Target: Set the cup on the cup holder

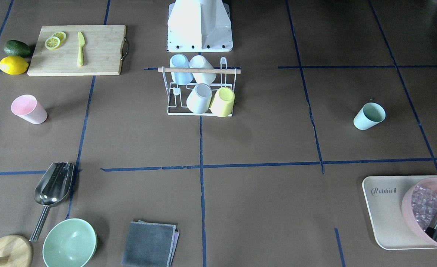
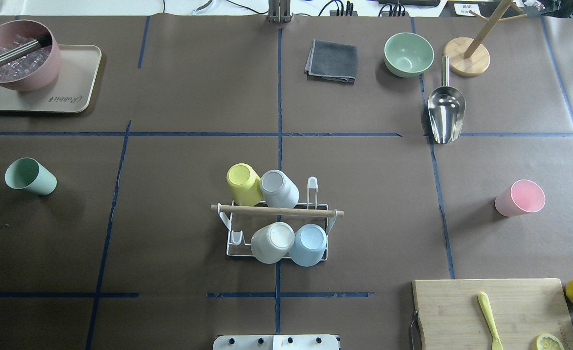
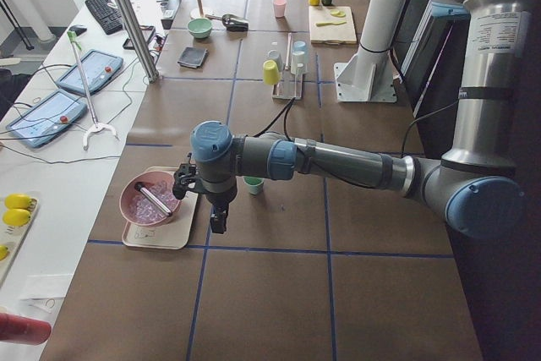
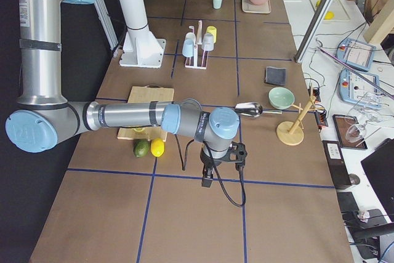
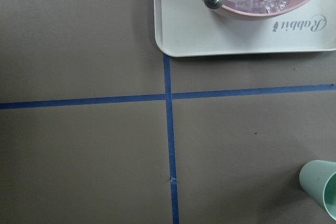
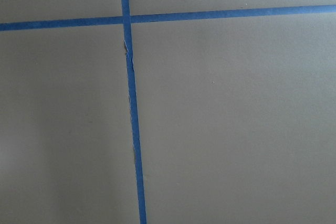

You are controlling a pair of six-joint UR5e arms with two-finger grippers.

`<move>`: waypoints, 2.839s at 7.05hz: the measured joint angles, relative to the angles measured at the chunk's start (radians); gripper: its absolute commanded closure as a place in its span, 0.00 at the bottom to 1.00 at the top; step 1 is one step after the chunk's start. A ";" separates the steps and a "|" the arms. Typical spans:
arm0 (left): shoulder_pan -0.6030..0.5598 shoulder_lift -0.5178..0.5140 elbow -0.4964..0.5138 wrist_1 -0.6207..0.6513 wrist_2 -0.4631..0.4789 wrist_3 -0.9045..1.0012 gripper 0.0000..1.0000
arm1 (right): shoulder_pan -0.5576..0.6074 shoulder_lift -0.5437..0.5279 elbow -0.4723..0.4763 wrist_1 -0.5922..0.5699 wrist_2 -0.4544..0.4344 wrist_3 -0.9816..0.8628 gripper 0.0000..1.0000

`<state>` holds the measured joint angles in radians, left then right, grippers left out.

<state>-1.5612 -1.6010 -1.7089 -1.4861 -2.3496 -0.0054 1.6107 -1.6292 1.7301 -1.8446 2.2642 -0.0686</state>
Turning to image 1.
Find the mint green plastic cup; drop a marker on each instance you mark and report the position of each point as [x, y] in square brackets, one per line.
[370, 115]

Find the pink plastic cup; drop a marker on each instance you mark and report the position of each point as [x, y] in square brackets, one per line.
[28, 108]

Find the yellow cup on rack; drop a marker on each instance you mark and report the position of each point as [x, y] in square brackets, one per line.
[223, 102]

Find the grey-white cup front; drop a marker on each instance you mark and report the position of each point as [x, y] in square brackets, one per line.
[199, 99]

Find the white cup on rack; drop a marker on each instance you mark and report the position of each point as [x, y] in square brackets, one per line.
[200, 61]

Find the light blue cup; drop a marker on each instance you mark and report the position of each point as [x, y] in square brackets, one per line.
[180, 61]

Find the grey folded cloth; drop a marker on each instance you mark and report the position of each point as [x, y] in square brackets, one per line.
[150, 244]

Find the yellow plastic knife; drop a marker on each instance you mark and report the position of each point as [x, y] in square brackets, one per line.
[81, 43]

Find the steel ice scoop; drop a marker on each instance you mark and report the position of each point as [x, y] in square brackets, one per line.
[51, 190]

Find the bamboo cutting board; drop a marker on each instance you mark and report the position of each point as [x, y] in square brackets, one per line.
[89, 50]

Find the cream rabbit tray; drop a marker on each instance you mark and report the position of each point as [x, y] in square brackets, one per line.
[384, 196]

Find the mint green bowl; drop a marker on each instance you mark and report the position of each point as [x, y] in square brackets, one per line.
[71, 243]

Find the lemon slice back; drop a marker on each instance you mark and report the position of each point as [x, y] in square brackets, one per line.
[60, 35]

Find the lemon slice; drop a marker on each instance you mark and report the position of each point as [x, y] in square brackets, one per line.
[60, 35]
[52, 43]

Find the lemon slice front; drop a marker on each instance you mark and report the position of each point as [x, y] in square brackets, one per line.
[52, 43]

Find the pink bowl with ice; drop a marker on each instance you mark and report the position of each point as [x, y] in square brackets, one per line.
[419, 206]

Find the whole yellow lemon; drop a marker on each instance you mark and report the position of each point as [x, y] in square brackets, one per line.
[14, 65]

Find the green avocado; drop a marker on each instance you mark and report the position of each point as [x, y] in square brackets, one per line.
[17, 48]

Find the wooden mug tree stand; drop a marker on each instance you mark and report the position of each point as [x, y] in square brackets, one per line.
[15, 251]

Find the white wire cup rack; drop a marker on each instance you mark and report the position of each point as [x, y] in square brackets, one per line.
[177, 95]

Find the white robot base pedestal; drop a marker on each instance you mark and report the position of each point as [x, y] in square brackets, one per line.
[199, 26]

